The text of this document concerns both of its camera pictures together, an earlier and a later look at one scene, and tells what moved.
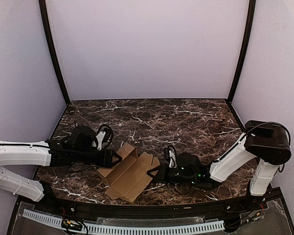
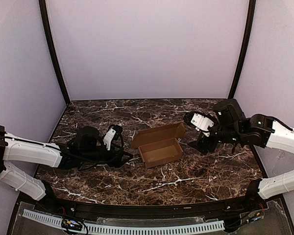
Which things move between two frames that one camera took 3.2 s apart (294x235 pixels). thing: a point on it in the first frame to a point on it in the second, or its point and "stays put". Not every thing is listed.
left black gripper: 105,158 stays put
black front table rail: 227,211 stays put
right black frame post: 248,35 stays put
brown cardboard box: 129,176 to 159,145
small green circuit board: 68,223 stays put
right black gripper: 162,174 to 209,138
